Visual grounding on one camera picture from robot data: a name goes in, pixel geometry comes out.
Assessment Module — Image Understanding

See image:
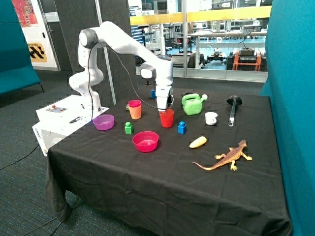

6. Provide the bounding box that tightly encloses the yellow toy corn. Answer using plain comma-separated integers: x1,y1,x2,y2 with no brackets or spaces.
189,136,207,148

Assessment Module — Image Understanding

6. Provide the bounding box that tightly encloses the teal sofa left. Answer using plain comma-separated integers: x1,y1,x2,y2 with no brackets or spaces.
0,0,41,95

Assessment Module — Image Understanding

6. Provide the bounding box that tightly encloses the red plastic cup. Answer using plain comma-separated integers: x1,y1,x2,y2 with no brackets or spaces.
159,109,174,128

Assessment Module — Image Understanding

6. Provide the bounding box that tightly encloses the teal partition right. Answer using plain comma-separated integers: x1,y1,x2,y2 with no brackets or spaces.
261,0,315,236

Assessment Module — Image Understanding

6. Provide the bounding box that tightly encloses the black marker on base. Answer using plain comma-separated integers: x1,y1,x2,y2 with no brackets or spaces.
69,117,83,124

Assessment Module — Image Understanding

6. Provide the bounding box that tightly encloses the black ladle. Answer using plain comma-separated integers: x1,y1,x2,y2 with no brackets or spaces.
227,95,242,127

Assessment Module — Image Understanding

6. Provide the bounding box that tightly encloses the green toy watering can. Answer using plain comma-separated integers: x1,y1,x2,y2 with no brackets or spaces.
181,93,208,116

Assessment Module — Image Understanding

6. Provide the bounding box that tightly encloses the magenta plastic cup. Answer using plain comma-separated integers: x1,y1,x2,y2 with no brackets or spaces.
127,100,141,108

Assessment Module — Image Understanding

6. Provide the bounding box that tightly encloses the blue toy block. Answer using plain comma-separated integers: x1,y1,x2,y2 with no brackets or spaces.
178,121,187,134
151,89,156,99

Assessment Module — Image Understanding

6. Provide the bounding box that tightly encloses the orange toy lizard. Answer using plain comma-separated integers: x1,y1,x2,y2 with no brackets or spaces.
193,140,252,171

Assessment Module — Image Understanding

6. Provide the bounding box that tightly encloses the green toy block front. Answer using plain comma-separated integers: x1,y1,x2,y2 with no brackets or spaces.
125,122,133,134

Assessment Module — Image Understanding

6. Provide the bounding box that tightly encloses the white plastic mug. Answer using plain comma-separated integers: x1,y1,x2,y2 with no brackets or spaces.
205,112,218,125

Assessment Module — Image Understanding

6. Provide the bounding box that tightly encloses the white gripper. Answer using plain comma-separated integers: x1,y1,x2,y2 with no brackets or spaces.
156,85,174,114

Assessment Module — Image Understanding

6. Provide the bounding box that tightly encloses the black yellow sign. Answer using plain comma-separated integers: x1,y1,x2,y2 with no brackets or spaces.
28,42,47,63

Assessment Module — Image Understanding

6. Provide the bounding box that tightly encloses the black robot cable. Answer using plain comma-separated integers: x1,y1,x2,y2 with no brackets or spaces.
88,41,159,121

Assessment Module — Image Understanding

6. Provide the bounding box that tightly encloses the black tablecloth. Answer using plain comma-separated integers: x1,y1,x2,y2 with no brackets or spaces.
45,87,292,236

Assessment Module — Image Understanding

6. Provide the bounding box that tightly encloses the pink plastic bowl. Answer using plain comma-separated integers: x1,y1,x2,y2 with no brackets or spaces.
132,131,159,152

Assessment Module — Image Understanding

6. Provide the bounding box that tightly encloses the blue toy block back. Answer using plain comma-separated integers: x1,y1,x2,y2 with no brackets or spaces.
151,89,156,99

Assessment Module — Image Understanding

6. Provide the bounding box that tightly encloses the blue toy block front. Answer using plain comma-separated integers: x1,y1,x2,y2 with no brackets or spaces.
178,121,187,134

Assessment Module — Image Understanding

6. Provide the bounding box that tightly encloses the yellow plastic cup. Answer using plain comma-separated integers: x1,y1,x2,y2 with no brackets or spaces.
129,105,142,120

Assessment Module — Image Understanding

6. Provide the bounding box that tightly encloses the red wall poster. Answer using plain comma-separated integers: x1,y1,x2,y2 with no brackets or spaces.
12,0,39,28

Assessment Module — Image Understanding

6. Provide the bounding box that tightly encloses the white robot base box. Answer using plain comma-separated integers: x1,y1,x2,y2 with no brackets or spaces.
32,95,109,156

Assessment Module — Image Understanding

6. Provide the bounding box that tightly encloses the purple plastic bowl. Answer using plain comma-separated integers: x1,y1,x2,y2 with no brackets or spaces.
93,114,115,131

